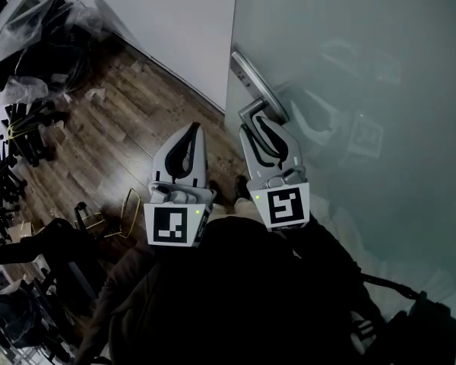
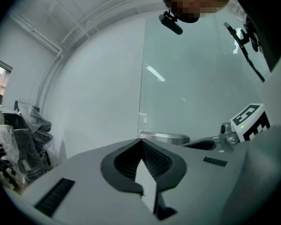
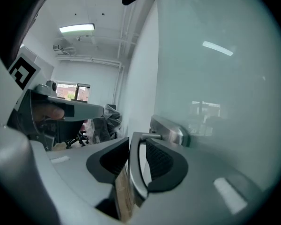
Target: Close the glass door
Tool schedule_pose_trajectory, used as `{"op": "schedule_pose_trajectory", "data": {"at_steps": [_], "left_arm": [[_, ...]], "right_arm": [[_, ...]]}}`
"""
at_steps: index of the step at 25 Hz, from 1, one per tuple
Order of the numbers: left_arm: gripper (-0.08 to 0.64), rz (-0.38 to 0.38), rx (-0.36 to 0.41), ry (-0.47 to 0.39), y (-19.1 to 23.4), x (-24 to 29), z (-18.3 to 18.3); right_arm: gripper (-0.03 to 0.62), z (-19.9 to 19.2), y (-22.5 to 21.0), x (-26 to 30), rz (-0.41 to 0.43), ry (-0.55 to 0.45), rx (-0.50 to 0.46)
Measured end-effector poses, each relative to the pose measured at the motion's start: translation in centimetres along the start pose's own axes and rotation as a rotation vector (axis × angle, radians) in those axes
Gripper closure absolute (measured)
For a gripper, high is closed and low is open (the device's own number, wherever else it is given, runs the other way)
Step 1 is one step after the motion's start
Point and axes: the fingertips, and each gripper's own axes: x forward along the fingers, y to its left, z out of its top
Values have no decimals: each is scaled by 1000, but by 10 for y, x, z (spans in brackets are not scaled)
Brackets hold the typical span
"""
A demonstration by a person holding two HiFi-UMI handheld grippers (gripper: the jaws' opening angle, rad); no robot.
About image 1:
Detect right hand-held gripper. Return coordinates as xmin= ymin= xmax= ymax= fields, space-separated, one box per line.
xmin=238 ymin=115 xmax=312 ymax=233

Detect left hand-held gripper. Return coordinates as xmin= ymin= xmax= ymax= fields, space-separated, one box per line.
xmin=142 ymin=122 xmax=218 ymax=249

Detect silver door lever handle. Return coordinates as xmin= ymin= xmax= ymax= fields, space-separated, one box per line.
xmin=237 ymin=96 xmax=274 ymax=165

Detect frosted glass door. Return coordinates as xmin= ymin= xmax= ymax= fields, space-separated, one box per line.
xmin=223 ymin=0 xmax=456 ymax=341

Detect black shoulder bag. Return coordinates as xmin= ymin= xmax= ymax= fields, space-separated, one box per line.
xmin=387 ymin=290 xmax=456 ymax=365

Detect person's right forearm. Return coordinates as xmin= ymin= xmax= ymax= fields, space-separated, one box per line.
xmin=284 ymin=213 xmax=366 ymax=303

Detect person's left forearm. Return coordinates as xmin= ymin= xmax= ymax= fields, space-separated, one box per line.
xmin=93 ymin=241 xmax=164 ymax=319

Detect person's right black shoe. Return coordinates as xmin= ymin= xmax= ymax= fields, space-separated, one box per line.
xmin=233 ymin=175 xmax=252 ymax=201

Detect person's black shoe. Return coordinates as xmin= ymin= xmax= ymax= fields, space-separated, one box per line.
xmin=207 ymin=179 xmax=223 ymax=205
xmin=233 ymin=175 xmax=252 ymax=201

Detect person's left black shoe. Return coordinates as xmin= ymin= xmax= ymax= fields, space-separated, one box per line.
xmin=207 ymin=179 xmax=223 ymax=205

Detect person's beige trousers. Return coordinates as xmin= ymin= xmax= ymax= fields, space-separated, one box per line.
xmin=211 ymin=198 xmax=265 ymax=224

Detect person's dark jacket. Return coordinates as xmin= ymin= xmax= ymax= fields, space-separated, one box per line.
xmin=75 ymin=214 xmax=388 ymax=365

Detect brown cardboard piece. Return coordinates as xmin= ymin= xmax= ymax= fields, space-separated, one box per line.
xmin=7 ymin=221 xmax=43 ymax=243

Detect stack of black chair bases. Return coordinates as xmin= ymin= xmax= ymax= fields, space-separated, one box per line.
xmin=0 ymin=100 xmax=68 ymax=246

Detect pile of plastic-wrapped furniture parts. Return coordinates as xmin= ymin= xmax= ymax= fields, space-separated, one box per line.
xmin=0 ymin=0 xmax=111 ymax=94

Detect plastic-wrapped office chair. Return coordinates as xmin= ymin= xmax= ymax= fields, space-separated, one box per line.
xmin=0 ymin=275 xmax=77 ymax=364

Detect yellow packing strap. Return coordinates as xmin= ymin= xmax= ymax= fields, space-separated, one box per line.
xmin=106 ymin=187 xmax=142 ymax=240

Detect black bag strap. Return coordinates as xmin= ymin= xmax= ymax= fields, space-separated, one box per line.
xmin=359 ymin=271 xmax=423 ymax=302

